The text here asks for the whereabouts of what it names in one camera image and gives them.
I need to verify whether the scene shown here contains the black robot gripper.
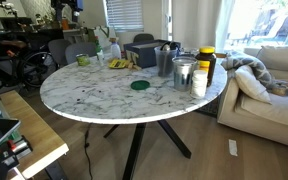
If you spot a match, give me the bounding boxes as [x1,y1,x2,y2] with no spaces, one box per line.
[51,0,84,22]

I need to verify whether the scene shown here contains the clear plastic cup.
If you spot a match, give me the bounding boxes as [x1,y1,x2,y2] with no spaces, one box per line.
[154,45,179,78]

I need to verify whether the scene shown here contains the silver metal cup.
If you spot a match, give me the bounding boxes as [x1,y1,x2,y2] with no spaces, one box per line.
[171,55,199,92]

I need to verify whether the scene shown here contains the potted green plant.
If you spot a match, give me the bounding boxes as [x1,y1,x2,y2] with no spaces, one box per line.
[48,10,62,29]

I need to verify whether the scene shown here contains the orange bottle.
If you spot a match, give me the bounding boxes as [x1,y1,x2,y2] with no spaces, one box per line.
[60,16,70,31]

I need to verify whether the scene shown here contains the grey upholstered chair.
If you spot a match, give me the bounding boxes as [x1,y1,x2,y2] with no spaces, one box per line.
[47,38,73,68]
[64,41,98,65]
[132,33,155,44]

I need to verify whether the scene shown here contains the green glass bottle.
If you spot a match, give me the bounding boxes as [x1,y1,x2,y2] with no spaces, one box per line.
[94,35,105,63]

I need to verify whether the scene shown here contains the white window blinds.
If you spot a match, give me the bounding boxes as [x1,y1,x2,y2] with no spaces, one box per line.
[105,0,145,33]

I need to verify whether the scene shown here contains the dark bicycle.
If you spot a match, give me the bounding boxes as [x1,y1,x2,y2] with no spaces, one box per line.
[0,28,59,90]

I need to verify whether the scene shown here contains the small clear white-capped bottle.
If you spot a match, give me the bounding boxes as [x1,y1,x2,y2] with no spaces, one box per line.
[97,50,105,67]

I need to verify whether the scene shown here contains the white bottle tan cap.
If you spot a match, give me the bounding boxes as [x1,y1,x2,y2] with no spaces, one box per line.
[110,37,122,60]

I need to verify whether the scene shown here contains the green round lid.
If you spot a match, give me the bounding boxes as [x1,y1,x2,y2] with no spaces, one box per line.
[130,79,151,91]

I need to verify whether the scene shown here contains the silver spoon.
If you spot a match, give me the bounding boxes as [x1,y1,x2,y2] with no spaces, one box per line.
[161,44,172,76]

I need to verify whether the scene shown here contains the light wooden bench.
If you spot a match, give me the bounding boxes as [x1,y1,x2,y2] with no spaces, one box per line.
[0,89,70,180]

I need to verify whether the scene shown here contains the white curtain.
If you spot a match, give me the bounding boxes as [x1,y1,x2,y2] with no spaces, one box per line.
[171,0,235,53]

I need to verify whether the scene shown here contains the white plastic pill bottle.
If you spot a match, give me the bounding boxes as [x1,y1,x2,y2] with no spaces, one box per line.
[190,69,209,100]

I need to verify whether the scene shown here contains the amber jar yellow lid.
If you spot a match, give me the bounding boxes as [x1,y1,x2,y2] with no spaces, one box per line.
[195,45,218,88]

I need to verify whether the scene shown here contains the black table base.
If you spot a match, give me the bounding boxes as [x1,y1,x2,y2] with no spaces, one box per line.
[103,119,192,180]

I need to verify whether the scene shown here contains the dark door mat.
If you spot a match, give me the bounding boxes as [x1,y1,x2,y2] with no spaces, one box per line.
[196,96,222,118]

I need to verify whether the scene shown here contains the grey patterned blanket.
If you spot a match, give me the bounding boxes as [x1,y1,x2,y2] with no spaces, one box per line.
[221,50,285,94]

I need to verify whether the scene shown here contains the white pillow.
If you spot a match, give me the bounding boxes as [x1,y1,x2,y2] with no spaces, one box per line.
[234,64,272,104]

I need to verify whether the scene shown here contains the white paper scrap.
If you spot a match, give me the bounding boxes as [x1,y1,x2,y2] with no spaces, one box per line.
[228,138,239,157]

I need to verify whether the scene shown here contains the beige sofa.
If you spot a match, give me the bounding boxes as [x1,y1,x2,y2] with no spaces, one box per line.
[216,44,288,152]

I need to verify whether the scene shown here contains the white bag green handles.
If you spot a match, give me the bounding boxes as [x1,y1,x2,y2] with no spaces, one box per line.
[87,25,117,51]

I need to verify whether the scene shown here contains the black floor cable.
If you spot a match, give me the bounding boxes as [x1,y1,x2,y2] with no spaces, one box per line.
[83,123,94,180]

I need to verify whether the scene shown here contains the black red camera clamp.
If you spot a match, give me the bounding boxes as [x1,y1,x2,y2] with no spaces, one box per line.
[0,134,34,171]

